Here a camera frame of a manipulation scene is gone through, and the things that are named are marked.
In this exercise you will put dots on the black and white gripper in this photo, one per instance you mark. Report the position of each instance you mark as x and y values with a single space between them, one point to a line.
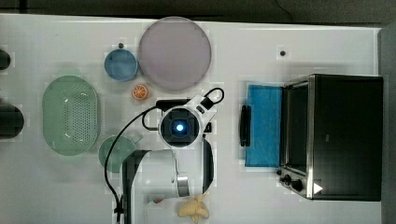
185 117

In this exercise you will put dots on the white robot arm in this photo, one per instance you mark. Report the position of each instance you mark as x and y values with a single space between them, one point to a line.
183 166

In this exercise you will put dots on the black toaster oven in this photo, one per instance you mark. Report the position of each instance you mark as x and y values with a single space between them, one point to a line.
331 137

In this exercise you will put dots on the orange slice toy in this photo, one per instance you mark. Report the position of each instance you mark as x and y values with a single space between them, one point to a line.
140 92

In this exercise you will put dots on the large grey round plate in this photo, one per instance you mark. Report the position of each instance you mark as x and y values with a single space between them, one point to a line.
174 53

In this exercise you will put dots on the green mug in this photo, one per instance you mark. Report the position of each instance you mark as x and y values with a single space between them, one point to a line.
125 146

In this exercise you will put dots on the blue cup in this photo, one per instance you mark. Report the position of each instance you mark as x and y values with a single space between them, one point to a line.
121 65

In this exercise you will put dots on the yellow banana toy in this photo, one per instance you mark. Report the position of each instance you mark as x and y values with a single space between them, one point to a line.
195 209

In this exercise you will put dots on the black cylinder near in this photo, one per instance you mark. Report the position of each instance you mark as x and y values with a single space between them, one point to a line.
11 121

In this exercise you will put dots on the black cylinder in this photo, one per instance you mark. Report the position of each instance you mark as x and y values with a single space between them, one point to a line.
11 121
5 60

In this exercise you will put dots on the black cylinder far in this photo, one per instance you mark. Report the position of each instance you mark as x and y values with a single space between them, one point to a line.
5 60

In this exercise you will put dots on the black oven door handle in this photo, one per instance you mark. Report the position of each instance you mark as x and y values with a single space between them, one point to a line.
244 126

